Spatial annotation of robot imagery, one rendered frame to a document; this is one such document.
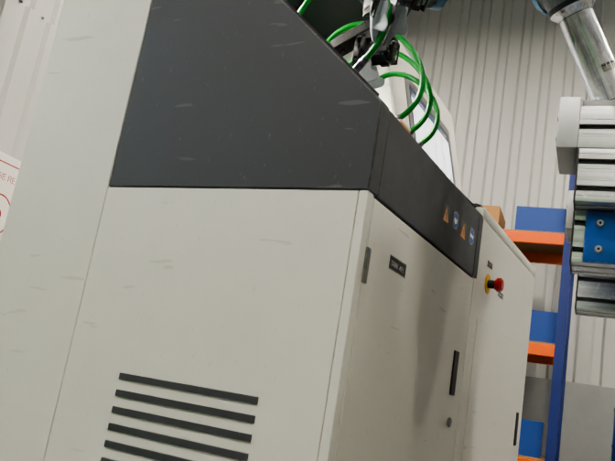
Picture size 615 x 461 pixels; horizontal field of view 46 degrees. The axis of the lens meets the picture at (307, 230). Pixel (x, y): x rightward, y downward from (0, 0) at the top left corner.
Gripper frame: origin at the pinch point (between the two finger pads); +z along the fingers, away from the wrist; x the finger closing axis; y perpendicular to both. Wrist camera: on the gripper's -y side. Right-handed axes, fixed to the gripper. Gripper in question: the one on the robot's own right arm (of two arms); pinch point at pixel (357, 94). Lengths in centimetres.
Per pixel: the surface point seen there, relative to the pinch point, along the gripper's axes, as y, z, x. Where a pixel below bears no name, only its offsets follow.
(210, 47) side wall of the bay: -17.4, 4.1, -32.9
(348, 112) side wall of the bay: 15.8, 19.7, -32.8
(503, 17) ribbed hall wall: -152, -408, 639
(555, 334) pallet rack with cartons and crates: -38, -17, 515
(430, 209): 21.9, 27.7, -2.3
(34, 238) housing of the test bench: -53, 46, -33
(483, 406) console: 22, 63, 56
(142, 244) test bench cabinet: -24, 45, -33
